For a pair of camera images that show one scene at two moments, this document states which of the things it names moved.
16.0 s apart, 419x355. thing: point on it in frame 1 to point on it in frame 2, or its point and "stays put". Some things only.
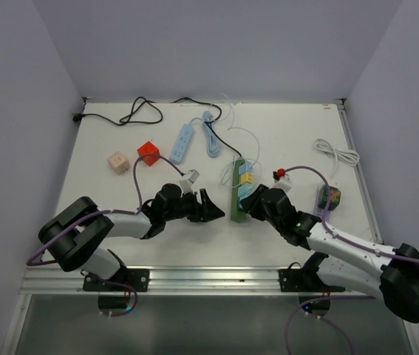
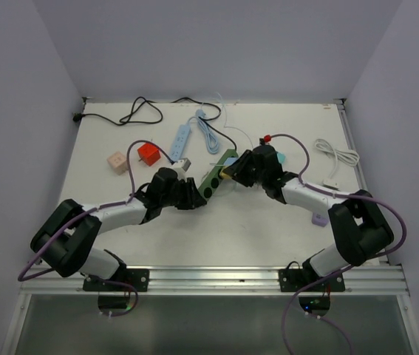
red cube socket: (149, 153) stays put
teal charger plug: (244, 190) to (281, 157)
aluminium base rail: (244, 280) stays put
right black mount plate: (294, 279) stays put
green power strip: (236, 214) to (210, 183)
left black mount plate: (137, 278) stays put
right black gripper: (250, 203) to (237, 171)
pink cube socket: (119, 163) stays put
